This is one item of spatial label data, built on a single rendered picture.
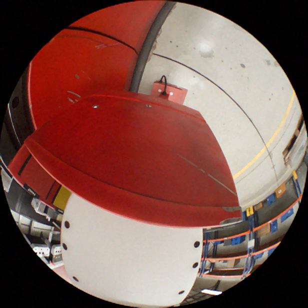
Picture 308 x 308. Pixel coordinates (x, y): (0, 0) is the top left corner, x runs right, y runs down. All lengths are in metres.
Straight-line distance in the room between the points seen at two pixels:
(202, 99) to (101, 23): 0.80
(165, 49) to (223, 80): 0.50
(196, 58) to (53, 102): 0.84
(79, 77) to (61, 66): 0.07
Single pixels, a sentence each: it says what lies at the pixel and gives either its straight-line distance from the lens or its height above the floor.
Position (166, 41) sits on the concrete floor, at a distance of 0.89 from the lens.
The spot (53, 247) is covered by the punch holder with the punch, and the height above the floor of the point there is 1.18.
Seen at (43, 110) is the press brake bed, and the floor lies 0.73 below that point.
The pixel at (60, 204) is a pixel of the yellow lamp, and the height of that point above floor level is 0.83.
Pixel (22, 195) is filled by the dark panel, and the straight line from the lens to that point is 1.11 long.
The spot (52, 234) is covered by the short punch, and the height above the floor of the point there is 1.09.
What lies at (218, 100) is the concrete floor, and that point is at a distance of 0.90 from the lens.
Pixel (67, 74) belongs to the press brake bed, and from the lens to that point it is 0.27.
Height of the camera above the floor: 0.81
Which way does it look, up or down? 46 degrees down
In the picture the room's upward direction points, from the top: 165 degrees counter-clockwise
